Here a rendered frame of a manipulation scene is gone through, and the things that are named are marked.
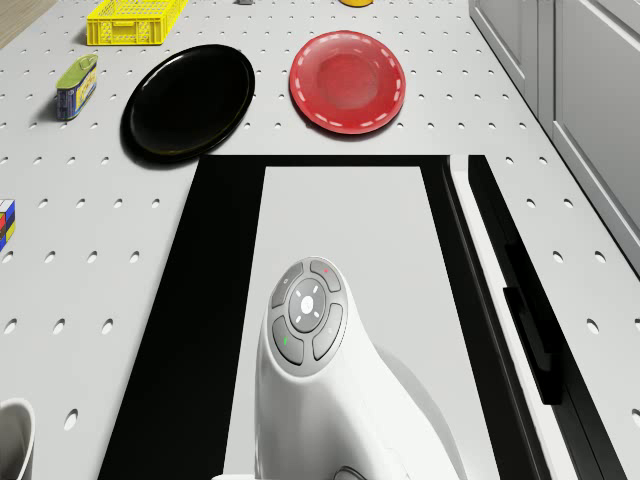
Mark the yellow bowl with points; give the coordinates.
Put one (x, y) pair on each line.
(356, 2)

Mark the yellow basket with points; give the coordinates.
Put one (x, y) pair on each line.
(125, 27)

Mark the black mug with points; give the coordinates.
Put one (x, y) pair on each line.
(15, 440)

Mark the black stove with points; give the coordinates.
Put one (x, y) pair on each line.
(200, 300)

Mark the puzzle cube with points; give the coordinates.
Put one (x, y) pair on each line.
(6, 225)

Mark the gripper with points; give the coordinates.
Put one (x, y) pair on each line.
(235, 476)

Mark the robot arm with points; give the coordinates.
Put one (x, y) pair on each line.
(325, 400)

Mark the red plate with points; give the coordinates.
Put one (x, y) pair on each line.
(347, 82)

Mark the black plate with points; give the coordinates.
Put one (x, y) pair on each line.
(187, 105)

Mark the white cabinet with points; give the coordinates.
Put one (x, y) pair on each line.
(590, 100)

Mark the flat-sided can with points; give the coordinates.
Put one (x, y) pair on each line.
(75, 90)

